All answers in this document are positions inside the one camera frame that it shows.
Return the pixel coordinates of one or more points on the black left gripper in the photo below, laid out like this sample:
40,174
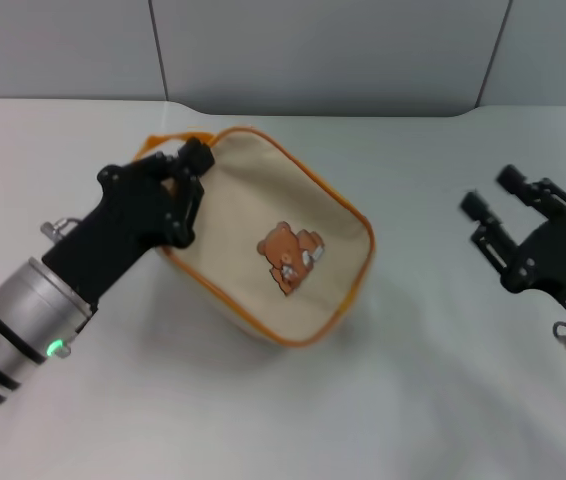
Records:
133,215

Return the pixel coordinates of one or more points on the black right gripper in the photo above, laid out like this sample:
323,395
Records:
563,255

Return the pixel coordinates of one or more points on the beige orange bear food bag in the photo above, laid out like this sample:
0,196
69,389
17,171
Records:
263,200

